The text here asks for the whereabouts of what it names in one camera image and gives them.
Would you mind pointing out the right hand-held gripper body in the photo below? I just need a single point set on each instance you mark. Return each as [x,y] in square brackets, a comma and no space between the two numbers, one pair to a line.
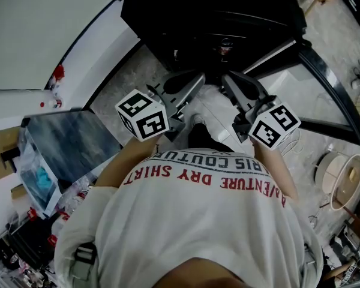
[273,130]

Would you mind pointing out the person's head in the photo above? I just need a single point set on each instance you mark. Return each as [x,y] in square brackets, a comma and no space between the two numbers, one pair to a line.
[204,274]

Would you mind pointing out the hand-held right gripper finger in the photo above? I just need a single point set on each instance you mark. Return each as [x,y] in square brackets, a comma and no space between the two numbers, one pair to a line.
[237,91]
[253,85]

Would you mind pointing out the yellow sponge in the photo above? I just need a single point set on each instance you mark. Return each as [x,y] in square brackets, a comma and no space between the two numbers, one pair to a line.
[352,174]

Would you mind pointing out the red plastic object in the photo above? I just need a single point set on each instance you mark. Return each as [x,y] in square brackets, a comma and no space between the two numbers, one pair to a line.
[59,72]

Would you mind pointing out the clear plastic water bottles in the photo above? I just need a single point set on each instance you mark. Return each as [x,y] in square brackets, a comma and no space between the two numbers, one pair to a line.
[79,199]

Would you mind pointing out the red drink can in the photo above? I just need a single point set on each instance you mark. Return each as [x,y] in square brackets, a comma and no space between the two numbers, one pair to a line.
[226,49]

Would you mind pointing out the black bracket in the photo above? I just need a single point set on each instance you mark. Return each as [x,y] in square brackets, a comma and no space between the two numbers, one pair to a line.
[9,157]

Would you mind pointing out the clear plastic storage bin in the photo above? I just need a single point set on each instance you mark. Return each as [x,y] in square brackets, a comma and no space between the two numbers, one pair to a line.
[72,142]

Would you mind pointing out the person's black trouser leg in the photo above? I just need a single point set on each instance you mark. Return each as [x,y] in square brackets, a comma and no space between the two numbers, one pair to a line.
[207,139]

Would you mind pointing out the brown cardboard sheet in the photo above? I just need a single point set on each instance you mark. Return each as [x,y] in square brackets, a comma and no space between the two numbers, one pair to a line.
[3,142]

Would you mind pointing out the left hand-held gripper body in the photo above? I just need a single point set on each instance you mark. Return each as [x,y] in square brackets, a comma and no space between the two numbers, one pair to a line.
[147,121]

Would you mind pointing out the black equipment case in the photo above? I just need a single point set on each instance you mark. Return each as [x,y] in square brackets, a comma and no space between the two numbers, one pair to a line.
[33,244]

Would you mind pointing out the person in white clothing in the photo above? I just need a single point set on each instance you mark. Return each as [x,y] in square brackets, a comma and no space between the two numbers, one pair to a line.
[198,220]

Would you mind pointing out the person's white shoe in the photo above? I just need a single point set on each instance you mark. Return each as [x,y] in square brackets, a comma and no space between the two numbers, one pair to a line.
[199,120]

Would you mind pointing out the white round side table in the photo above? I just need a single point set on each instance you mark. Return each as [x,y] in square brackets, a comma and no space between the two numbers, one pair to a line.
[322,169]

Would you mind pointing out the small cardboard piece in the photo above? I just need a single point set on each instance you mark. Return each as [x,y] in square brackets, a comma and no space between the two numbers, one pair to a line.
[19,192]

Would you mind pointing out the small white red can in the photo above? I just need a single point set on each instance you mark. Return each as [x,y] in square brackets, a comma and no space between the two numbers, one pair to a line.
[57,103]

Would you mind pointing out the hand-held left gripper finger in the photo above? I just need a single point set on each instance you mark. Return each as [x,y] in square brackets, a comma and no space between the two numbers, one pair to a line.
[171,85]
[190,90]

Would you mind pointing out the teal plastic bag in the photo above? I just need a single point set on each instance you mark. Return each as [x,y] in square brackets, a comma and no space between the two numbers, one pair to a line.
[43,177]

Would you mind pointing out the black cabinet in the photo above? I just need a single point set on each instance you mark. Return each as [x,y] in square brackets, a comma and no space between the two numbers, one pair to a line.
[198,10]

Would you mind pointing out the person's right forearm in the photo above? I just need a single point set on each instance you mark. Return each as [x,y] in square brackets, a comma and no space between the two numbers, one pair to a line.
[276,172]

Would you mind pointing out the person's left forearm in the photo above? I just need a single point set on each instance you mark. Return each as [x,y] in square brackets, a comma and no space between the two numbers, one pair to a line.
[123,166]

